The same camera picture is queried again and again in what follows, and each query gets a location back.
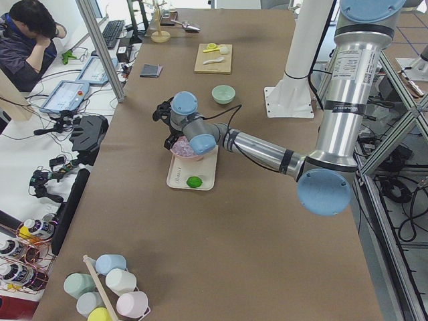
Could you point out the seated person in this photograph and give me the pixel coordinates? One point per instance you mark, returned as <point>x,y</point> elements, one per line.
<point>27,48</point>

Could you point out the white camera pedestal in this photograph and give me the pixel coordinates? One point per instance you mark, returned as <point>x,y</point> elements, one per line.
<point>291,97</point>

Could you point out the steel ice scoop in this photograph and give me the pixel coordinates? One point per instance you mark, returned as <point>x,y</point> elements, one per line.
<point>187,26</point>

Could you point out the beige rabbit tray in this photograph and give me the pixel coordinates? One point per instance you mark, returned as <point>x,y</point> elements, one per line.
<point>181,170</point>

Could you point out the aluminium frame post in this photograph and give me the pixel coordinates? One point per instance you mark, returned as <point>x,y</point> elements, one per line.
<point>91,24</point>

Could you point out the lower teach pendant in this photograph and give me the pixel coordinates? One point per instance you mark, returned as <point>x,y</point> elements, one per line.
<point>67,95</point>

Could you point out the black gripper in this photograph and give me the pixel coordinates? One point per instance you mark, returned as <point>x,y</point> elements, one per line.
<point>173,131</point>

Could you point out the white plastic cup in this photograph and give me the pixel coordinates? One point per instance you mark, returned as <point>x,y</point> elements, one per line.
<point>120,281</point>

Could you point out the teach pendant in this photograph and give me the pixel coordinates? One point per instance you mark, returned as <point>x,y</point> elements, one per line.
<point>93,72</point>
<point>67,95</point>

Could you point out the yellow plastic cup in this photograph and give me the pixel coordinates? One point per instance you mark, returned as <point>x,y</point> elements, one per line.
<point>99,314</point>

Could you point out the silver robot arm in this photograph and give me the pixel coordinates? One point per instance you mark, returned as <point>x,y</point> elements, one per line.
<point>324,176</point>

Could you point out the white ceramic spoon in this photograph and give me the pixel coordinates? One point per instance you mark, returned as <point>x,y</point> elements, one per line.
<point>214,61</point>

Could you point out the green ceramic bowl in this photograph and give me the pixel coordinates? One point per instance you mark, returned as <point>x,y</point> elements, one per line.
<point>223,94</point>

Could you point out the pink bowl of ice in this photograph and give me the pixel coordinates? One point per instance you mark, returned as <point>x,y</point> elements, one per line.
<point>183,151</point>

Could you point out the grey folded cloth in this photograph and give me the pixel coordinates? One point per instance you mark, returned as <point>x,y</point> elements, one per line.
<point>151,71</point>

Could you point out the wooden cup tree stand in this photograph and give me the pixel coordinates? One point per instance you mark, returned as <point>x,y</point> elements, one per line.
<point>157,35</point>

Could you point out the bamboo cutting board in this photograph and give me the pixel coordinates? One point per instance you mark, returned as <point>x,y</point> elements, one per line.
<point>218,68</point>

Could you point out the green lime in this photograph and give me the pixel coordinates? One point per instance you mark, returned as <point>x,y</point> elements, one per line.
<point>194,182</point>

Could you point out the black keyboard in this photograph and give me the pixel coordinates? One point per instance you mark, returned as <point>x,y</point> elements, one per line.
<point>111,32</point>

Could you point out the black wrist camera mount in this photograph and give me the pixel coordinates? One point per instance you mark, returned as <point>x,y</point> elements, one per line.
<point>163,112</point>

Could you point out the yellow plastic knife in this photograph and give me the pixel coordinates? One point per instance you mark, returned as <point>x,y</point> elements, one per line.
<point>211,50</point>

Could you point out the green plastic cup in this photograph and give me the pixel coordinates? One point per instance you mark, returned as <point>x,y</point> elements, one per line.
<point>77,284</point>

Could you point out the upper teach pendant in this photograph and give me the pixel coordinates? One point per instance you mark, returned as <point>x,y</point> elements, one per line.
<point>93,72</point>

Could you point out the copper wire bottle basket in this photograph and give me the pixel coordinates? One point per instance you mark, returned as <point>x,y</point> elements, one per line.
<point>26,257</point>

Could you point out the grey plastic cup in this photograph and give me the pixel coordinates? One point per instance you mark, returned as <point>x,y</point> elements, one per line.
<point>88,302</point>

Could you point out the blue plastic cup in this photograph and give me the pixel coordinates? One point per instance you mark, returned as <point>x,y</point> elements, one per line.
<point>107,262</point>

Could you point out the pink plastic cup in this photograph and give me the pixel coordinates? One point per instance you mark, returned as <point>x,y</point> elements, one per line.
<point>133,304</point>

